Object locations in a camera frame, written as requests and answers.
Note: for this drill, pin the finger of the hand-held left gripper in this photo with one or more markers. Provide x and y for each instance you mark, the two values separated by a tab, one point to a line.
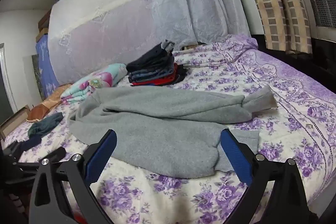
59	153

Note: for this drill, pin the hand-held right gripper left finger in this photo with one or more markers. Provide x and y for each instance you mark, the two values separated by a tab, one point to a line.
102	158

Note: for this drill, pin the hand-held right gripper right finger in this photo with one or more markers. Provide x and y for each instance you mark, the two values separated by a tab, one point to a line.
236	158

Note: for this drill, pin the grey sweat pants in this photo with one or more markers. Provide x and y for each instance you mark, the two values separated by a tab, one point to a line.
162	140

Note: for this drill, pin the dark navy cloth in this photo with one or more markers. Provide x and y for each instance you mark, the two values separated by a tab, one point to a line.
29	144

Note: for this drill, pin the dark green cloth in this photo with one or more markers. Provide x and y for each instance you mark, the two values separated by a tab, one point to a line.
44	125

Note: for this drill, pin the orange pillow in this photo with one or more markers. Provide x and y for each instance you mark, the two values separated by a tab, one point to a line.
47	106

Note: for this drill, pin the leaning dark painting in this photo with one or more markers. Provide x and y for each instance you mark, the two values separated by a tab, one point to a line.
38	77

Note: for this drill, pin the folded teal pink blanket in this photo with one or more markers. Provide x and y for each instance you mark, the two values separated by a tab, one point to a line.
105	77

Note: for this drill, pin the purple floral bed sheet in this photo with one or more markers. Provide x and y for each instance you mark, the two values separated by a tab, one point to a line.
223	69

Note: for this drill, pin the blue patterned cloth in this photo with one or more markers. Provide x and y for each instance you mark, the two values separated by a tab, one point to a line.
44	64

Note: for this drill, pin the stack of folded clothes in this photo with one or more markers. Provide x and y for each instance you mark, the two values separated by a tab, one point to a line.
152	69

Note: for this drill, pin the brown wooden board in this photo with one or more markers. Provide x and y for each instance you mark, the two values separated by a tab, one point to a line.
191	47

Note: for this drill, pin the stacked cardboard boxes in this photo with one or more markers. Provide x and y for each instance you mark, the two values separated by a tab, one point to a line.
44	24

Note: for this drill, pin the white lace cover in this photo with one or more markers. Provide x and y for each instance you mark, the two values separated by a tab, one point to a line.
131	16

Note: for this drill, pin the beige checked curtain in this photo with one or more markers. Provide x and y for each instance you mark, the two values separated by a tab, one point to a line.
275	3

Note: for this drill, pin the white door frame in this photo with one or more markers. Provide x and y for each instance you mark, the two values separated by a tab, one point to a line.
6	82

